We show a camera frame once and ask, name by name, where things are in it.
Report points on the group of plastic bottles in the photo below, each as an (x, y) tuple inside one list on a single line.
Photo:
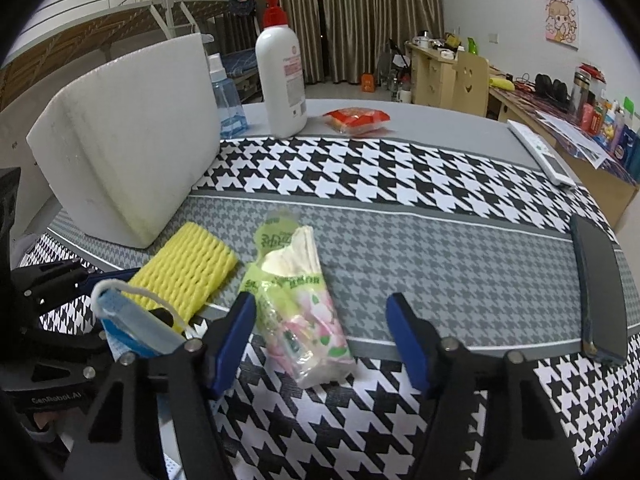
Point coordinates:
[(400, 89)]

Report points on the light wooden desk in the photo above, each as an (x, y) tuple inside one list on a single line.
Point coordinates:
[(432, 77)]

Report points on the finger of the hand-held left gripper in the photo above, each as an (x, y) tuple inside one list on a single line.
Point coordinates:
[(55, 277), (65, 350)]

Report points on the black headphones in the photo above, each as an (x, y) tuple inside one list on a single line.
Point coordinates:
[(552, 89)]

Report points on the blue checked mattress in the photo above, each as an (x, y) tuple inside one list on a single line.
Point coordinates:
[(240, 62)]

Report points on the wooden desk with patterned cover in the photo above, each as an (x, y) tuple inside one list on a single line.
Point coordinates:
[(550, 135)]

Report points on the orange container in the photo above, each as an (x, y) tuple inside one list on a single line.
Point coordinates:
[(368, 83)]

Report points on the yellow foam net sleeve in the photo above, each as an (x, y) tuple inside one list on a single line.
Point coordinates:
[(185, 265)]

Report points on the yellow soft item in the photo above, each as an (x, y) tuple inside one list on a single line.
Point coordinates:
[(501, 83)]

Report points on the dark hanging clothes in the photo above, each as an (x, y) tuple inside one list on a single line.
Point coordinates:
[(245, 5)]

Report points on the wooden chair with smiley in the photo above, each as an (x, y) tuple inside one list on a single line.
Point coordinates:
[(471, 82)]

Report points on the white remote control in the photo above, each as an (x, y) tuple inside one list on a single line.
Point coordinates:
[(542, 152)]

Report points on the white foam box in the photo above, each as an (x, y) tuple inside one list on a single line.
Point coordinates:
[(125, 150)]

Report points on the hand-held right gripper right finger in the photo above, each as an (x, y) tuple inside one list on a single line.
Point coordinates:
[(410, 345)]

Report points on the printed paper sheets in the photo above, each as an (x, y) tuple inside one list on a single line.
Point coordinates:
[(575, 142)]

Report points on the green pink tissue pack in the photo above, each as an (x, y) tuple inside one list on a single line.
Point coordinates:
[(295, 305)]

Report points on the green bottle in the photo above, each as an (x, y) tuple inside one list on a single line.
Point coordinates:
[(473, 46)]

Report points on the cluster of toiletry bottles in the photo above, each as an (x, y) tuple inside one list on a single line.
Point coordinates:
[(610, 115)]

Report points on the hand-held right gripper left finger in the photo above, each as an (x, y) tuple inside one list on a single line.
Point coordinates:
[(234, 345)]

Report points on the red snack packet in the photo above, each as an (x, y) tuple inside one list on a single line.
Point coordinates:
[(356, 120)]

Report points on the clear blue spray bottle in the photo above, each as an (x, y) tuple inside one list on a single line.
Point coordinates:
[(230, 105)]

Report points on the pink cartoon wall poster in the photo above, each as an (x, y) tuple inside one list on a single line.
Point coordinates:
[(561, 22)]

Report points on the white lotion pump bottle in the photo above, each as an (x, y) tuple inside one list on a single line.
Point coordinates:
[(280, 80)]

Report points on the houndstooth tablecloth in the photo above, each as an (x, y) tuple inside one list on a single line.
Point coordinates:
[(400, 185)]

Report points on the black smartphone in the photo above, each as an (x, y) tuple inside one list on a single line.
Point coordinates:
[(600, 290)]

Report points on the blue face mask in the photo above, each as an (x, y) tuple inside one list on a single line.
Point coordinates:
[(145, 325)]

